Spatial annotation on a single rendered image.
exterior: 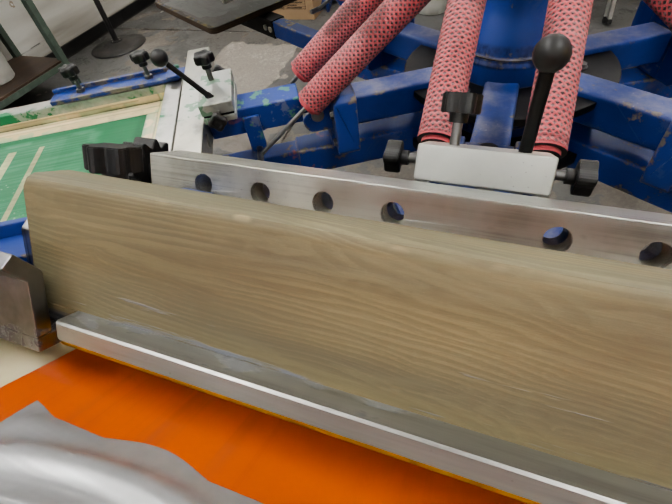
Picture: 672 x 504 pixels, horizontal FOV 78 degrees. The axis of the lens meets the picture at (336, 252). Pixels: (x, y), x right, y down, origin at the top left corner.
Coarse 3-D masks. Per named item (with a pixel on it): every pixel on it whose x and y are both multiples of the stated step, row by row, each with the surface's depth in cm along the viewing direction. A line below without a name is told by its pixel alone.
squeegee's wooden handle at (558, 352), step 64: (64, 192) 19; (128, 192) 18; (192, 192) 19; (64, 256) 20; (128, 256) 19; (192, 256) 17; (256, 256) 16; (320, 256) 15; (384, 256) 14; (448, 256) 14; (512, 256) 14; (576, 256) 14; (128, 320) 20; (192, 320) 18; (256, 320) 17; (320, 320) 16; (384, 320) 15; (448, 320) 14; (512, 320) 14; (576, 320) 13; (640, 320) 12; (384, 384) 16; (448, 384) 15; (512, 384) 14; (576, 384) 13; (640, 384) 13; (576, 448) 14; (640, 448) 13
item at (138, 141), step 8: (136, 144) 46; (144, 144) 46; (152, 144) 47; (160, 144) 49; (168, 144) 49; (144, 152) 46; (152, 152) 47; (144, 160) 46; (144, 168) 47; (136, 176) 46; (144, 176) 47
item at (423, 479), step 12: (420, 468) 18; (420, 480) 18; (432, 480) 18; (444, 480) 18; (456, 480) 18; (420, 492) 17; (432, 492) 17; (444, 492) 17; (456, 492) 17; (468, 492) 17; (480, 492) 17; (492, 492) 17
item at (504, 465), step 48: (96, 336) 19; (144, 336) 19; (192, 384) 18; (240, 384) 17; (288, 384) 17; (336, 432) 16; (384, 432) 15; (432, 432) 15; (480, 480) 14; (528, 480) 13; (576, 480) 13; (624, 480) 13
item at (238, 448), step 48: (48, 384) 22; (96, 384) 22; (144, 384) 22; (96, 432) 19; (144, 432) 19; (192, 432) 19; (240, 432) 20; (288, 432) 20; (240, 480) 17; (288, 480) 17; (336, 480) 17; (384, 480) 18
